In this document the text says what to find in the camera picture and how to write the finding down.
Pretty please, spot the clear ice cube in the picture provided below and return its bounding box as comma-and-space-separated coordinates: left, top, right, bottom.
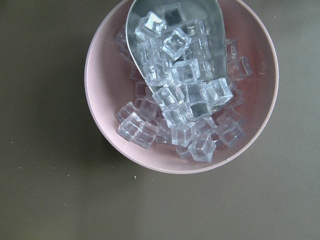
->
162, 27, 192, 61
134, 11, 167, 41
188, 134, 217, 163

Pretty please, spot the pink bowl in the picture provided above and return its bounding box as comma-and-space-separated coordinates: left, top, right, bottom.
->
84, 0, 279, 174

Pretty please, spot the metal ice scoop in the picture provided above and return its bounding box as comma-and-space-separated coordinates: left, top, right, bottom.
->
125, 0, 227, 120

